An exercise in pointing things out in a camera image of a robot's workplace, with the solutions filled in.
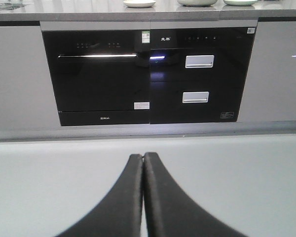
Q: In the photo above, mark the black two-drawer sterilizer cabinet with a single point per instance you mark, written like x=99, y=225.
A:
x=198, y=74

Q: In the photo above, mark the mint green plate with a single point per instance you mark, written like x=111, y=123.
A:
x=240, y=2

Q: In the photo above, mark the black built-in dishwasher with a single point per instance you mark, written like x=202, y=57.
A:
x=100, y=76

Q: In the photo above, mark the cream white plate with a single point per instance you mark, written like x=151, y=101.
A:
x=139, y=3

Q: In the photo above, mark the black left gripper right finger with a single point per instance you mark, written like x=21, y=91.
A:
x=170, y=212

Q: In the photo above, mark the pale green electric cooking pot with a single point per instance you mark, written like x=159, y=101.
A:
x=194, y=3

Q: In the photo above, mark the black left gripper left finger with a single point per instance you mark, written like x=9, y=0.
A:
x=119, y=213

